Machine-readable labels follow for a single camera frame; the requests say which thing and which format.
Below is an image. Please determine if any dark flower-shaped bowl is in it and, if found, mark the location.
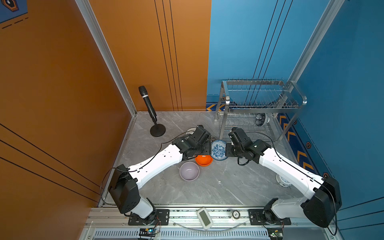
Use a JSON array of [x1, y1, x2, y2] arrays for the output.
[[255, 113, 270, 127]]

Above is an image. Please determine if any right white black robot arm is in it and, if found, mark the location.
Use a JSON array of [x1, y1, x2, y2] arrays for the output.
[[226, 127, 342, 228]]

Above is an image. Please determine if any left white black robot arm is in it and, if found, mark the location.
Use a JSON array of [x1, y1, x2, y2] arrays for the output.
[[107, 125, 212, 225]]

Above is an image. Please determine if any steel two-tier dish rack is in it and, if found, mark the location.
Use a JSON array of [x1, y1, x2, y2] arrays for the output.
[[215, 80, 308, 142]]

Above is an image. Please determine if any orange bowl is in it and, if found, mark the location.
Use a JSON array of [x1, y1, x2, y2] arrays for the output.
[[195, 155, 213, 167]]

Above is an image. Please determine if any white red patterned bowl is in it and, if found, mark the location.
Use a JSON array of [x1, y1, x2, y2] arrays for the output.
[[185, 128, 197, 135]]

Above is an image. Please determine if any lavender bowl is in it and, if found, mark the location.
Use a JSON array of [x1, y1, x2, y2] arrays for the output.
[[180, 162, 200, 182]]

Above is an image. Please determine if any black microphone on stand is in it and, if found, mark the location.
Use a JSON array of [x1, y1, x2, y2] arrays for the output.
[[139, 86, 166, 137]]

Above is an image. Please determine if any white analog alarm clock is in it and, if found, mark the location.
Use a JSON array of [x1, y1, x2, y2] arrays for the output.
[[276, 175, 292, 188]]

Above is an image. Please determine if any small round gauge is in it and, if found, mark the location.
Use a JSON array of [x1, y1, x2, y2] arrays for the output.
[[232, 211, 241, 220]]

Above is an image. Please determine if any white digital timer display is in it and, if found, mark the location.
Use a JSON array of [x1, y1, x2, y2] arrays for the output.
[[197, 208, 213, 230]]

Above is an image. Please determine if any right circuit board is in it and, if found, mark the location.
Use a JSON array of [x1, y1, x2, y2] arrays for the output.
[[267, 228, 284, 240]]

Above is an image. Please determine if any circuit board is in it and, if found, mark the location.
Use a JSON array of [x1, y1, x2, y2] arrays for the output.
[[267, 228, 284, 240], [138, 228, 160, 240]]

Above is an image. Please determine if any left circuit board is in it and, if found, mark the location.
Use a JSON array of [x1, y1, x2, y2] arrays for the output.
[[138, 228, 160, 240]]

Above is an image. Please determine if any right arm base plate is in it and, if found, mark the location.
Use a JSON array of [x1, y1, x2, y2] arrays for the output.
[[248, 209, 292, 227]]

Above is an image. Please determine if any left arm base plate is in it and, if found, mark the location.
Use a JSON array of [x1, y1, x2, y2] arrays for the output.
[[128, 209, 170, 226]]

